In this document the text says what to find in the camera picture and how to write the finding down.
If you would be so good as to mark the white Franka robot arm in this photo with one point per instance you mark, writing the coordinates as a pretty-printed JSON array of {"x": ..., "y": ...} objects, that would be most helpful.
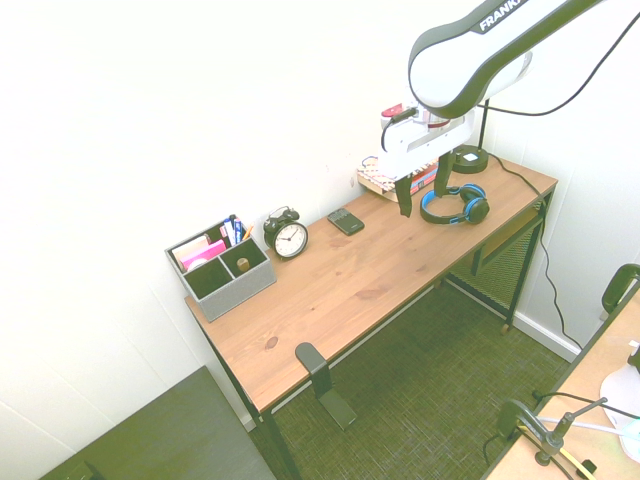
[{"x": 450, "y": 65}]

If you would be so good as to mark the red wrist camera mount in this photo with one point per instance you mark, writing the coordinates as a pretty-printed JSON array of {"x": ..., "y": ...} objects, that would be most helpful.
[{"x": 392, "y": 111}]

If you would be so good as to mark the pink sticky notes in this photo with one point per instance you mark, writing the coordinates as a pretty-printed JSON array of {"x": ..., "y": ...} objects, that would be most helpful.
[{"x": 207, "y": 252}]

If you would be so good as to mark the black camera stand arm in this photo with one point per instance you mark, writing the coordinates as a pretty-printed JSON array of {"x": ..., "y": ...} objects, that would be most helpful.
[{"x": 565, "y": 430}]

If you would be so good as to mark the grey desk organizer box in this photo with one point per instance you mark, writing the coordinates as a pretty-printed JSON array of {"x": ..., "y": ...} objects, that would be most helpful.
[{"x": 235, "y": 295}]

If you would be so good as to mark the light wooden robot table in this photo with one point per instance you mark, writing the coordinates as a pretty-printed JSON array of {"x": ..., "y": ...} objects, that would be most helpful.
[{"x": 590, "y": 400}]

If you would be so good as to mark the red book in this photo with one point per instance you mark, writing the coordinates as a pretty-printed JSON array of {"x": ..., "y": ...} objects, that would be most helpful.
[{"x": 425, "y": 175}]

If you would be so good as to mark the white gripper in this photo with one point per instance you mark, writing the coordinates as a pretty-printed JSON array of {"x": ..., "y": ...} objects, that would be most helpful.
[{"x": 425, "y": 142}]

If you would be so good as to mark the black smartphone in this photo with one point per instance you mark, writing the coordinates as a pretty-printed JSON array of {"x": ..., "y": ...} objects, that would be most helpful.
[{"x": 346, "y": 222}]

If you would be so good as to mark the small brass object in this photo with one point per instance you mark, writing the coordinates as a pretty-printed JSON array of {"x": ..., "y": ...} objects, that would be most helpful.
[{"x": 244, "y": 264}]

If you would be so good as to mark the beige notepad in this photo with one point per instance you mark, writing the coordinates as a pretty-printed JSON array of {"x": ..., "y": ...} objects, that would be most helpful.
[{"x": 192, "y": 246}]

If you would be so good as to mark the striped fabric pouch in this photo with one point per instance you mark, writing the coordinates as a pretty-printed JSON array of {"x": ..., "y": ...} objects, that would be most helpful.
[{"x": 375, "y": 177}]

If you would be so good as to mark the black desk lamp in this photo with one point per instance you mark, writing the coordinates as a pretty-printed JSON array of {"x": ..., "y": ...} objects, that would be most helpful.
[{"x": 470, "y": 161}]

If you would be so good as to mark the black headphone hanger hook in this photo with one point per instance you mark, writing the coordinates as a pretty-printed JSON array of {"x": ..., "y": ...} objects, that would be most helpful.
[{"x": 320, "y": 380}]

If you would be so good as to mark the orange pencil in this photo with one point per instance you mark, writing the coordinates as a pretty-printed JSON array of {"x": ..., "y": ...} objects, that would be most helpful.
[{"x": 248, "y": 233}]

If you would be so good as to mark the black curved bracket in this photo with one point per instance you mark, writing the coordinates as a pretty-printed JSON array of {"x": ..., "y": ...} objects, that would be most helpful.
[{"x": 614, "y": 290}]

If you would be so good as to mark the blue-capped marker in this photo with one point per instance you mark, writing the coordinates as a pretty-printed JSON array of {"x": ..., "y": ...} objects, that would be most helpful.
[{"x": 232, "y": 226}]

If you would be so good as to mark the black twin-bell alarm clock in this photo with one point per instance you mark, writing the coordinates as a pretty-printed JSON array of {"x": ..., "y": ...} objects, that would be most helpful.
[{"x": 290, "y": 239}]

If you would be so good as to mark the black and blue headphone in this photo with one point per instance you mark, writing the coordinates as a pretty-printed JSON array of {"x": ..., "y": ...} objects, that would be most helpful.
[{"x": 477, "y": 206}]

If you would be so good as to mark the black table clamp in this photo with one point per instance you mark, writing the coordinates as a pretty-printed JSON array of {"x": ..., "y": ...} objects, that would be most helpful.
[{"x": 520, "y": 425}]

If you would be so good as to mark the wooden desk with black frame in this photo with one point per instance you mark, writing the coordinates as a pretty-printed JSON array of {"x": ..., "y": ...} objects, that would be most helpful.
[{"x": 350, "y": 270}]

